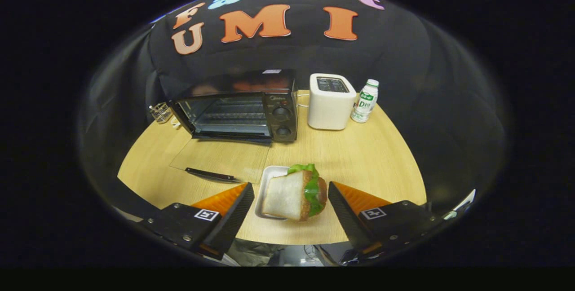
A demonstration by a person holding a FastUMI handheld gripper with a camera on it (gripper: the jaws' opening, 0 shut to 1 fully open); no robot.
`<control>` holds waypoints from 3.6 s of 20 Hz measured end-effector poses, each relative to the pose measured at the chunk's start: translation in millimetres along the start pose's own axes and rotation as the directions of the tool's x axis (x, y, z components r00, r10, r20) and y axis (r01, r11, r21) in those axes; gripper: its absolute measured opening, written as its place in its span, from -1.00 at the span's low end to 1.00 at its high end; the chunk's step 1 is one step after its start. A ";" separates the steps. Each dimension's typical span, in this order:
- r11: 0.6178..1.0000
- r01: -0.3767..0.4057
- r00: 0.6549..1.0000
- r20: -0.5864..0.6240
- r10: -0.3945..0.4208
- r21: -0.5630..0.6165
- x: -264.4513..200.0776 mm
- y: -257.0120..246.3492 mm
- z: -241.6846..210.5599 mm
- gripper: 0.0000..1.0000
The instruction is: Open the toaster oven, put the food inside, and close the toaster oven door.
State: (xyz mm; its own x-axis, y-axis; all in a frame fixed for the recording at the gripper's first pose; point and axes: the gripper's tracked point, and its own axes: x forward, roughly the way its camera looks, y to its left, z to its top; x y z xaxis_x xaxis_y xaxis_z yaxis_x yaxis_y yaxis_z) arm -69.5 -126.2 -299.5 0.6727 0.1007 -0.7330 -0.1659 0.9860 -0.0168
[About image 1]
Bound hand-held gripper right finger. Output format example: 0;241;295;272
327;181;450;258

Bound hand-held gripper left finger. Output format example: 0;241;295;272
142;182;255;260

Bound lettuce sandwich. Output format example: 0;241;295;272
261;163;329;222

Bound black toaster oven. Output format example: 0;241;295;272
168;69;300;185

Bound white pop-up toaster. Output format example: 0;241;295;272
307;73;357;131

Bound white rectangular tray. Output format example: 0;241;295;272
254;166;316;220

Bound white drink bottle green label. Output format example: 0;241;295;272
350;79;380;123

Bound wire mesh holder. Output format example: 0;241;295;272
149;101;174;124

